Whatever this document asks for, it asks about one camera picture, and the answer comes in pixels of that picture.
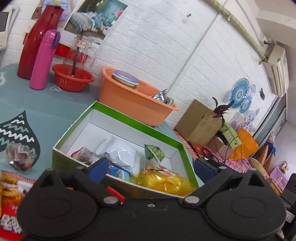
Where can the red thermos jug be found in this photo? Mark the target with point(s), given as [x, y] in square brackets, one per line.
[47, 21]

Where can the green small box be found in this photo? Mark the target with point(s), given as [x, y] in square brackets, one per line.
[230, 135]

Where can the glass pitcher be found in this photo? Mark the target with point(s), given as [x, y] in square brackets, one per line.
[80, 57]

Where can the bedding poster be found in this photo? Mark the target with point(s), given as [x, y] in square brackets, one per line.
[94, 18]

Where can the lidded tin container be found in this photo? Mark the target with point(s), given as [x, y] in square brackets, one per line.
[125, 78]

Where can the clear dark candy packet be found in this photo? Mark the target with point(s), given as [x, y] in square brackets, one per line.
[20, 157]

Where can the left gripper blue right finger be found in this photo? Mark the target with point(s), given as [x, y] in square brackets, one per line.
[205, 169]

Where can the red dates packet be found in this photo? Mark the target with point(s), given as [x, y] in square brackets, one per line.
[85, 156]

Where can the white snack packet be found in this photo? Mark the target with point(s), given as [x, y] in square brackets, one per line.
[120, 154]

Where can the red plastic basin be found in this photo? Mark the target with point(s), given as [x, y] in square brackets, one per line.
[72, 83]

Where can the pink cardboard box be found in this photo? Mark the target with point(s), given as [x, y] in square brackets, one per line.
[219, 149]

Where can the steel bowl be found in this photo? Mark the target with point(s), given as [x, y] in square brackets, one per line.
[160, 96]

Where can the brown cardboard box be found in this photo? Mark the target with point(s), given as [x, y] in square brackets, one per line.
[198, 124]

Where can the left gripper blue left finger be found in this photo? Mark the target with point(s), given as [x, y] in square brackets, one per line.
[98, 170]

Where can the yellow cake snack packet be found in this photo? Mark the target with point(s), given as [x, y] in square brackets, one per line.
[164, 181]

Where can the red checkered snack packet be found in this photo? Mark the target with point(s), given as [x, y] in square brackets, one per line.
[13, 190]

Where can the dark red leafed plant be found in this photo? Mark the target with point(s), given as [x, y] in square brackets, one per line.
[220, 110]

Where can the wall air conditioner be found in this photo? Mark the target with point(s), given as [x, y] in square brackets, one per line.
[275, 62]

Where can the blue paper fan decoration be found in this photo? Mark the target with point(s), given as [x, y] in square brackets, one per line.
[239, 92]

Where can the pink thermos bottle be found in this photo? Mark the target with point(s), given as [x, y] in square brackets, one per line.
[44, 59]

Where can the green cardboard box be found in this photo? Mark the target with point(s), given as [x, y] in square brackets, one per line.
[107, 132]

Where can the orange plastic tub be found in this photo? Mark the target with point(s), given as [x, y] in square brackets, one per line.
[135, 103]

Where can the orange gift bag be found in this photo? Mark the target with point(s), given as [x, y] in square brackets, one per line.
[248, 147]

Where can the green candy packet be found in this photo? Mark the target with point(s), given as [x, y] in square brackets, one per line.
[153, 153]

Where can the white water dispenser machine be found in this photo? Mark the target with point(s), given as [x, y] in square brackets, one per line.
[8, 16]

